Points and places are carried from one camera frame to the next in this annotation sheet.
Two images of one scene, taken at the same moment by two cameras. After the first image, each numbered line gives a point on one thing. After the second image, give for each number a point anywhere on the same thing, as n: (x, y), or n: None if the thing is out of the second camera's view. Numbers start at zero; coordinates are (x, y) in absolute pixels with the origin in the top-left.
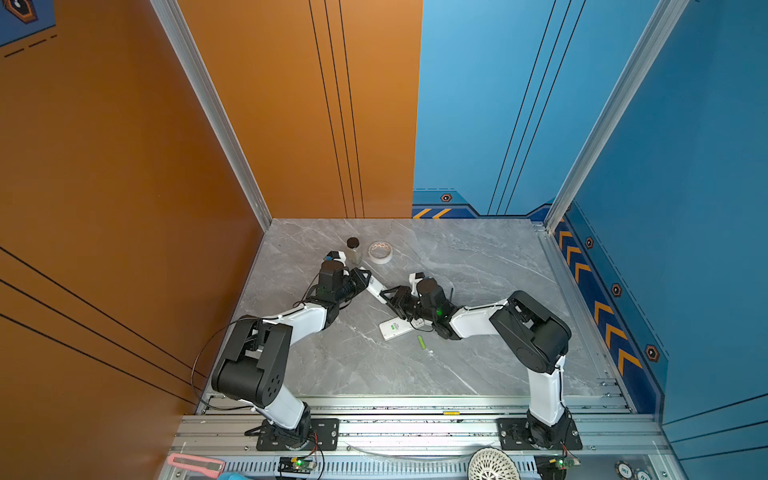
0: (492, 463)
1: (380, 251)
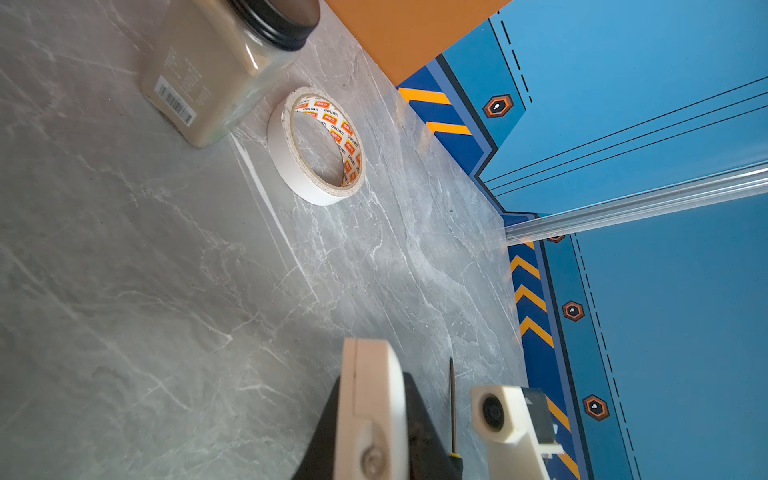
0: None
1: (286, 163)
